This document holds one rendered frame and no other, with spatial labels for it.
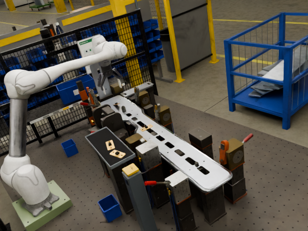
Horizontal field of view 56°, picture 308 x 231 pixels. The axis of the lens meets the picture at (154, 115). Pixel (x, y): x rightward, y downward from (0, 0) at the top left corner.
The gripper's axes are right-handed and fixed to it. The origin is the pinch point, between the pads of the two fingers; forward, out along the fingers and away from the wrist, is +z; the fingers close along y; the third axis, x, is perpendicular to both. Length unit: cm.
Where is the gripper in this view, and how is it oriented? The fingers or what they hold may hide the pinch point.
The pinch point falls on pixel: (112, 89)
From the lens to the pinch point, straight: 225.1
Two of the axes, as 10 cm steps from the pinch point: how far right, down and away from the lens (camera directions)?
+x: -5.1, -3.4, 7.9
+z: 1.9, 8.5, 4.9
